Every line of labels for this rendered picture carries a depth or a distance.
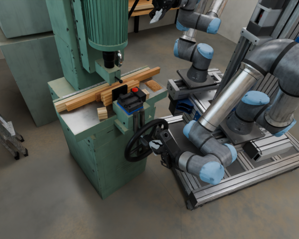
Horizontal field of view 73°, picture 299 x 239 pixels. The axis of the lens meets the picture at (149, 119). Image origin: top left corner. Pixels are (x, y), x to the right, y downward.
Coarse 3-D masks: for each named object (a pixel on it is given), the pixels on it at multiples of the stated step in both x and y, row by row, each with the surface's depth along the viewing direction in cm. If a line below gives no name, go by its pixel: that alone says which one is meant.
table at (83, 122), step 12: (144, 84) 123; (156, 96) 118; (84, 108) 104; (96, 108) 105; (108, 108) 106; (72, 120) 98; (84, 120) 98; (96, 120) 99; (108, 120) 102; (72, 132) 93; (84, 132) 95; (96, 132) 101
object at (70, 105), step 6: (144, 72) 125; (150, 72) 126; (156, 72) 130; (132, 78) 119; (138, 78) 122; (144, 78) 126; (102, 90) 109; (84, 96) 104; (90, 96) 105; (72, 102) 100; (78, 102) 102; (84, 102) 105; (66, 108) 101; (72, 108) 102
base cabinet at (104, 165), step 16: (64, 128) 153; (80, 144) 132; (112, 144) 119; (80, 160) 160; (96, 160) 118; (112, 160) 130; (144, 160) 168; (96, 176) 137; (112, 176) 146; (128, 176) 166; (112, 192) 165
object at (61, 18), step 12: (48, 0) 98; (60, 0) 87; (48, 12) 105; (60, 12) 93; (60, 24) 99; (72, 24) 95; (60, 36) 106; (72, 36) 99; (60, 48) 114; (72, 48) 103; (60, 60) 125; (72, 60) 108; (72, 72) 117; (84, 72) 117; (96, 72) 122; (72, 84) 127; (84, 84) 122
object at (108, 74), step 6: (96, 60) 105; (102, 60) 105; (96, 66) 106; (102, 66) 102; (114, 66) 103; (102, 72) 104; (108, 72) 99; (114, 72) 100; (120, 72) 103; (108, 78) 101; (114, 78) 103; (120, 78) 106
